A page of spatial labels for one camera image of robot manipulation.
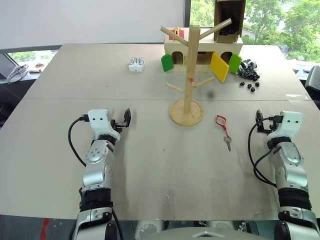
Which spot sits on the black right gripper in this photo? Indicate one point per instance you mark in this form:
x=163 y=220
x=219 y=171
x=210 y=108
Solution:
x=268 y=125

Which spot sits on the white battery case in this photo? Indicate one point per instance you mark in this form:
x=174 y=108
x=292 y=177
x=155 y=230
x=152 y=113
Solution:
x=137 y=64

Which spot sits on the grey robot torso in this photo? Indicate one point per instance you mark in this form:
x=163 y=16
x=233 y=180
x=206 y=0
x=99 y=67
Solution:
x=192 y=231

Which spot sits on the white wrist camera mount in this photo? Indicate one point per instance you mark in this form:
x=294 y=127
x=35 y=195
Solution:
x=100 y=121
x=290 y=123

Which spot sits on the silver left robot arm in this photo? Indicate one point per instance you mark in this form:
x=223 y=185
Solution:
x=93 y=172

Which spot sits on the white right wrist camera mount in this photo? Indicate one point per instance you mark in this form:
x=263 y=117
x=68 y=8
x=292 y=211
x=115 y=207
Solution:
x=290 y=123

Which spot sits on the pile of black small parts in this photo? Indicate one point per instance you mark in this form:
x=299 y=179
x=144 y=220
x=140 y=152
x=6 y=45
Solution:
x=247 y=70

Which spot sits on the brown cardboard box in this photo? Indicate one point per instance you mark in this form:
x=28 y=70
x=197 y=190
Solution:
x=228 y=15

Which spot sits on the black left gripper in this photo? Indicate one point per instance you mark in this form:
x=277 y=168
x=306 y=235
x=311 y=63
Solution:
x=117 y=124

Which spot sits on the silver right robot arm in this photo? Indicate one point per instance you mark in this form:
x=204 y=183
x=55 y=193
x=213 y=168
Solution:
x=291 y=172

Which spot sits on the yellow square wooden door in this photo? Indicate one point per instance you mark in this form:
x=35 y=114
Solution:
x=219 y=67

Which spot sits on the wooden peg tree stand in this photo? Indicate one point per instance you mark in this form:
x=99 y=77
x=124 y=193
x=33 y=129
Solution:
x=191 y=62

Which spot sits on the wooden toy house box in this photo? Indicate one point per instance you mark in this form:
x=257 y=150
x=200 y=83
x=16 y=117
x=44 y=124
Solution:
x=202 y=48

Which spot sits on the black parts inside cardboard box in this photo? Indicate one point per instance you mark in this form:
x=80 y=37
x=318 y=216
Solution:
x=229 y=29

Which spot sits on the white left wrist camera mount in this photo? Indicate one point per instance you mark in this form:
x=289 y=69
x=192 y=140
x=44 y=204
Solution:
x=100 y=121

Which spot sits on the green arched wooden door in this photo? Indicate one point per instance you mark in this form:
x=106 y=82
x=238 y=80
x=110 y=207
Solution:
x=235 y=63
x=167 y=63

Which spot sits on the black office chair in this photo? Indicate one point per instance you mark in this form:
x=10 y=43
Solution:
x=313 y=82

